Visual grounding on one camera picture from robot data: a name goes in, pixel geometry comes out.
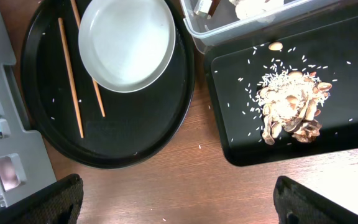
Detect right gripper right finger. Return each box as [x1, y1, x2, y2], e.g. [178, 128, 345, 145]
[273, 175, 358, 224]

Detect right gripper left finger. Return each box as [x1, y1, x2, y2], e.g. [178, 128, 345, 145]
[0, 174, 84, 224]

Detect food scraps pile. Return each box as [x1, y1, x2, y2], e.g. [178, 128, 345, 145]
[254, 58, 333, 145]

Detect pale green plate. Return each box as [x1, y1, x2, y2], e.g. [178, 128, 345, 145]
[78, 0, 176, 93]

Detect wooden chopstick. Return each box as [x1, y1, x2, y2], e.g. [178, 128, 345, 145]
[70, 0, 106, 117]
[58, 17, 84, 138]

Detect white tissue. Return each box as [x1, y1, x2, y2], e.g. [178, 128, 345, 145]
[229, 0, 284, 20]

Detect gold snack wrapper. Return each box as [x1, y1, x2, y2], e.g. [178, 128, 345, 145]
[193, 0, 221, 17]

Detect grey dishwasher rack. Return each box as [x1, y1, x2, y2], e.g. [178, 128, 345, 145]
[0, 12, 56, 210]

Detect round black tray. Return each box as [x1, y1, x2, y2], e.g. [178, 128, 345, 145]
[21, 1, 195, 169]

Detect black rectangular tray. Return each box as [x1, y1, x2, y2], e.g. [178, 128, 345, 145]
[204, 2, 358, 166]

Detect clear plastic bin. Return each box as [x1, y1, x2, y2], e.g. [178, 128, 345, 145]
[180, 0, 340, 54]

